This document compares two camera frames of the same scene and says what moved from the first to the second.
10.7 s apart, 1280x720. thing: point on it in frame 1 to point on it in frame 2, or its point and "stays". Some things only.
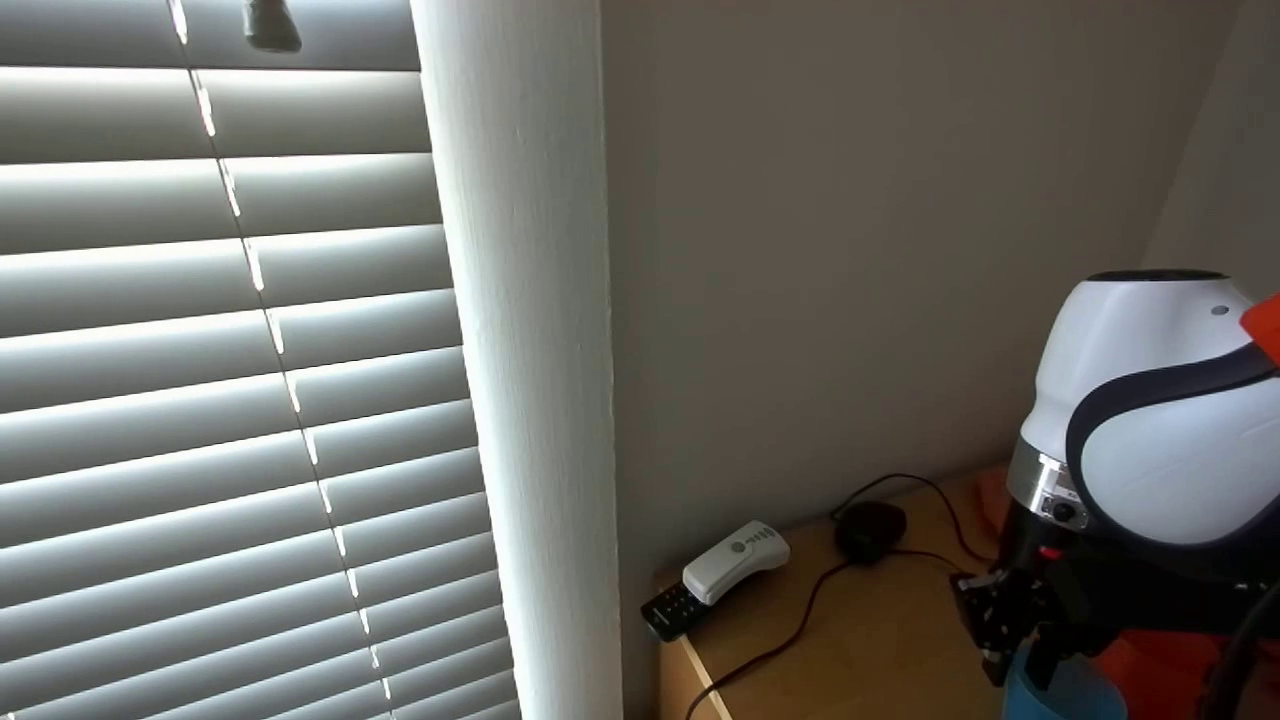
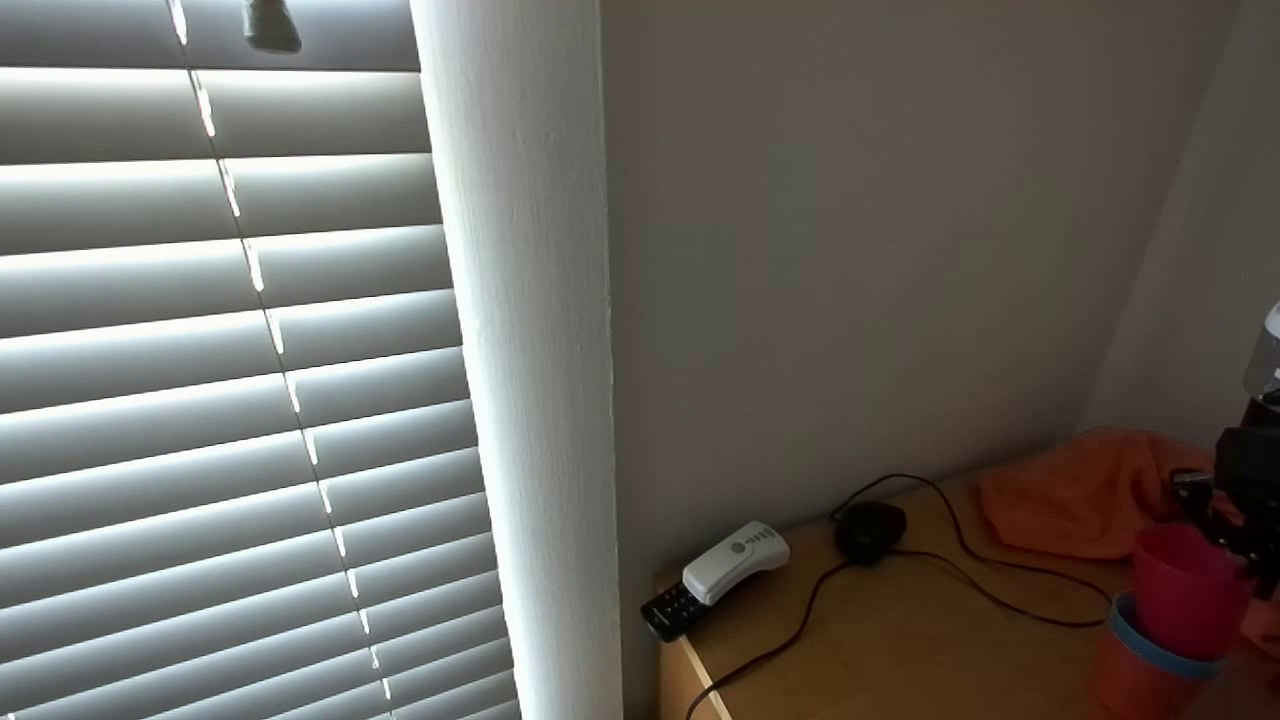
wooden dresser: [851, 637] stays
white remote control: [751, 551] stays
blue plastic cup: [1078, 688] to [1130, 621]
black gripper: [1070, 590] to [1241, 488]
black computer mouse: [870, 532] stays
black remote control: [674, 613] stays
